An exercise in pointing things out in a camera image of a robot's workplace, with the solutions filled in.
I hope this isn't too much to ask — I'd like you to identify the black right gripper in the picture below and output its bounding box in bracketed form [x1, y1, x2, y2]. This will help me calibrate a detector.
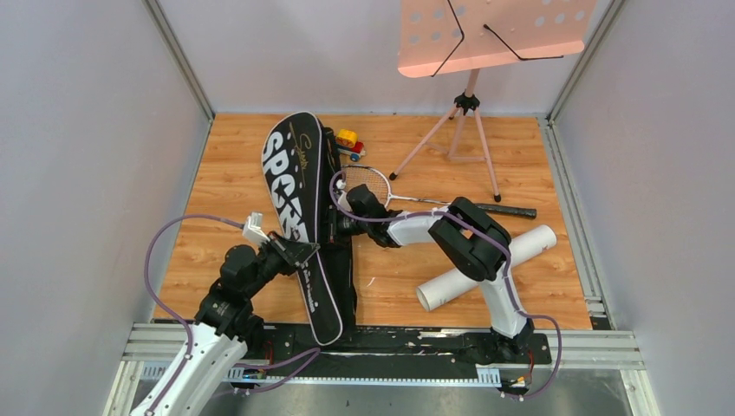
[311, 203, 373, 248]

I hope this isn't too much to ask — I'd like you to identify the black racket cover bag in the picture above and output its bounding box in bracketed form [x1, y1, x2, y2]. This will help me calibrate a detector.
[261, 111, 357, 347]

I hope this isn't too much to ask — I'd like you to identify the white shuttlecock tube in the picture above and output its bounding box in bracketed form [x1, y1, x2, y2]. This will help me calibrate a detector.
[416, 224, 557, 311]

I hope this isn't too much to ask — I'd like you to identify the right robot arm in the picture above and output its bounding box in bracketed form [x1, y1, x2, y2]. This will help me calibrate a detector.
[330, 185, 535, 362]

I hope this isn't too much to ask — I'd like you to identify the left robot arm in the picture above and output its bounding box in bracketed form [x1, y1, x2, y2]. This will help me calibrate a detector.
[131, 232, 319, 415]

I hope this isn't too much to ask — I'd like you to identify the colourful toy car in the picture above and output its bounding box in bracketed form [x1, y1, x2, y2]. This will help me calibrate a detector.
[335, 129, 366, 162]

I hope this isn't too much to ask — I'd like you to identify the pink music stand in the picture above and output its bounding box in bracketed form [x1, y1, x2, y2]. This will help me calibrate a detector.
[388, 0, 596, 202]

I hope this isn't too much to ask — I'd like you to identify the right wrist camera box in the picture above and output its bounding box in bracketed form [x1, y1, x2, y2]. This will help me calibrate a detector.
[335, 179, 352, 212]

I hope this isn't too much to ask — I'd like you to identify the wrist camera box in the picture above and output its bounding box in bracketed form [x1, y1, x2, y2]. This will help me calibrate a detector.
[335, 179, 352, 212]
[242, 211, 269, 247]

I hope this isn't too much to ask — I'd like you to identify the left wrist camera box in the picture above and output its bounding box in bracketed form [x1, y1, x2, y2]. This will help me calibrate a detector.
[242, 211, 269, 247]

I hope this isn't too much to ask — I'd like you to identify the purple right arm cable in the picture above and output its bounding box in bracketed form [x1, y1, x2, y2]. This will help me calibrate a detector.
[328, 169, 564, 401]

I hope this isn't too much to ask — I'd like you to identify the grey slotted cable duct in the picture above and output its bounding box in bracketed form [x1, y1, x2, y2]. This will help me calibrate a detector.
[139, 361, 504, 387]

